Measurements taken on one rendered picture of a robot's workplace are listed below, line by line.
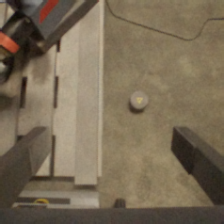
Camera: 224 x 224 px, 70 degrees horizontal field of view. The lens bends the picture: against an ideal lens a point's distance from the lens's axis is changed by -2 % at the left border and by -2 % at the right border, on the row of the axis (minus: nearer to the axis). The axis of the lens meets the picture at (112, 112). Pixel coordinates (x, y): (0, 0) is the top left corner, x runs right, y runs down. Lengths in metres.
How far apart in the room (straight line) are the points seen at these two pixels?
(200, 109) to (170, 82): 0.25
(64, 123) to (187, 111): 0.73
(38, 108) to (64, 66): 0.27
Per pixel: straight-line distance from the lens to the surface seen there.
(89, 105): 0.84
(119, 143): 0.99
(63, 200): 0.93
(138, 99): 0.95
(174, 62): 1.16
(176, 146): 0.17
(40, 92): 0.96
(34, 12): 0.84
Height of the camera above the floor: 0.99
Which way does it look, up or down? 82 degrees down
